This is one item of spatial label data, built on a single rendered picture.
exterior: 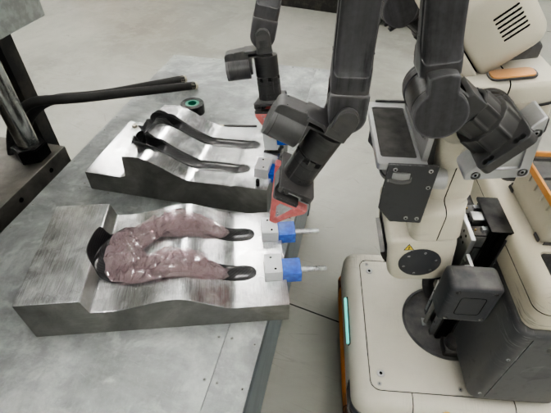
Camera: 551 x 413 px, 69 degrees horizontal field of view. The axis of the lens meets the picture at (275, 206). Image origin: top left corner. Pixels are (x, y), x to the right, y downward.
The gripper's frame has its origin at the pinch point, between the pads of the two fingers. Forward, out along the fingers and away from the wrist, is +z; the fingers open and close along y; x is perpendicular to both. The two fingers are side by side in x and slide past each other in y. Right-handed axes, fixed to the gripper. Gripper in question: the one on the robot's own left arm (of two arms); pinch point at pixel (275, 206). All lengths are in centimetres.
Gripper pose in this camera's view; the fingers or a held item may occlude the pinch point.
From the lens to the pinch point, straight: 78.3
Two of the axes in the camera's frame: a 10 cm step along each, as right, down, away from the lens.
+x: 8.9, 3.6, 2.7
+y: -0.6, 6.9, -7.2
